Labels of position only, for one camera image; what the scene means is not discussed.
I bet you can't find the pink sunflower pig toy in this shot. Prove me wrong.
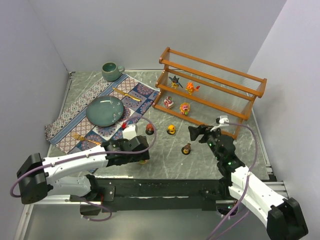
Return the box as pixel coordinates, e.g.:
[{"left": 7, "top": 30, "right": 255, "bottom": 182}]
[{"left": 179, "top": 102, "right": 190, "bottom": 116}]

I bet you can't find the gold fork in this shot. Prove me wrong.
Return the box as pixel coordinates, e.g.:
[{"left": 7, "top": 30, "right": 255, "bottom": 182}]
[{"left": 71, "top": 132, "right": 101, "bottom": 145}]

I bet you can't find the teal ceramic plate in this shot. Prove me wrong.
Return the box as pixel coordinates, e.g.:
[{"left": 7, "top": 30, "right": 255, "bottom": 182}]
[{"left": 86, "top": 95, "right": 125, "bottom": 127}]

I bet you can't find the patterned table runner cloth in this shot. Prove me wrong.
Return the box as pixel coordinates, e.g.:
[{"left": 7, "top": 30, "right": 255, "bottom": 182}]
[{"left": 45, "top": 74, "right": 159, "bottom": 154}]

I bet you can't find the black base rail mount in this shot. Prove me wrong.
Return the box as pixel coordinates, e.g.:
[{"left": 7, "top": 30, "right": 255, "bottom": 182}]
[{"left": 70, "top": 176, "right": 234, "bottom": 213}]

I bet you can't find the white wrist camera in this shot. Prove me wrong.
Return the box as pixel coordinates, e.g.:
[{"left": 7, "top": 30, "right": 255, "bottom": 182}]
[
  {"left": 122, "top": 123, "right": 138, "bottom": 140},
  {"left": 216, "top": 115, "right": 229, "bottom": 127}
]

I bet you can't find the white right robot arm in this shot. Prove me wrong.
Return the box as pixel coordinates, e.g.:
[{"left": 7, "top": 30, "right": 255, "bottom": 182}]
[{"left": 188, "top": 125, "right": 309, "bottom": 240}]

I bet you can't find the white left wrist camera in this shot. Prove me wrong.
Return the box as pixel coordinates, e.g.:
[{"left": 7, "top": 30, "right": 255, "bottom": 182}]
[{"left": 122, "top": 123, "right": 138, "bottom": 140}]

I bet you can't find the pink bear clover toy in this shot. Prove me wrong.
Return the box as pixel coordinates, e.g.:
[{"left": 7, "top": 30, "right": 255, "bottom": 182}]
[{"left": 139, "top": 160, "right": 148, "bottom": 165}]

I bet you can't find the orange fox figurine toy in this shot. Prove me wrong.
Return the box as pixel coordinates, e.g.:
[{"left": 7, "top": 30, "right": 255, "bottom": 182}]
[{"left": 185, "top": 81, "right": 200, "bottom": 95}]

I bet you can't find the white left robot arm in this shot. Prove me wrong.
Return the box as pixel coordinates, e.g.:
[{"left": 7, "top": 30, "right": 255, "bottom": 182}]
[{"left": 16, "top": 135, "right": 150, "bottom": 205}]

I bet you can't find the gold butter knife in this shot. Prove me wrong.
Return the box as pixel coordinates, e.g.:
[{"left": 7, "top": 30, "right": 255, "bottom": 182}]
[{"left": 112, "top": 87, "right": 141, "bottom": 102}]

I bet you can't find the strawberry cake toy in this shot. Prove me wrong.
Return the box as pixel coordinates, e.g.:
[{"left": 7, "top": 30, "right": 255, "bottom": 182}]
[{"left": 163, "top": 96, "right": 174, "bottom": 109}]

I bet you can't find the yellow duck figurine toy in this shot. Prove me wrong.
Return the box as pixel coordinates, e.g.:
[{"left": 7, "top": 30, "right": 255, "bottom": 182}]
[{"left": 166, "top": 124, "right": 176, "bottom": 135}]

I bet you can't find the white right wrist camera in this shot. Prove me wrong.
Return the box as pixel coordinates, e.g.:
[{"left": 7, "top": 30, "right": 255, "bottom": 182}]
[{"left": 216, "top": 115, "right": 229, "bottom": 127}]

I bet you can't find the orange wooden two-tier shelf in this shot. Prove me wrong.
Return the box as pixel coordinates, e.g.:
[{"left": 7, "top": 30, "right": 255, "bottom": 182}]
[{"left": 152, "top": 47, "right": 267, "bottom": 125}]

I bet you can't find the green ceramic mug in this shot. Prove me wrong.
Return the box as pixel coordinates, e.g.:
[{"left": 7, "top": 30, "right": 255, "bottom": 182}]
[{"left": 101, "top": 62, "right": 125, "bottom": 82}]

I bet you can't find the red-haired figurine toy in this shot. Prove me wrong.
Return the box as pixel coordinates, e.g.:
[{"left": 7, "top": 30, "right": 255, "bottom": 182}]
[{"left": 145, "top": 123, "right": 155, "bottom": 136}]

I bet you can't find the brown-haired bun figurine toy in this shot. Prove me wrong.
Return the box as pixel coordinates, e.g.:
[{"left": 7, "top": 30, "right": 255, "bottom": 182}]
[{"left": 181, "top": 143, "right": 191, "bottom": 155}]

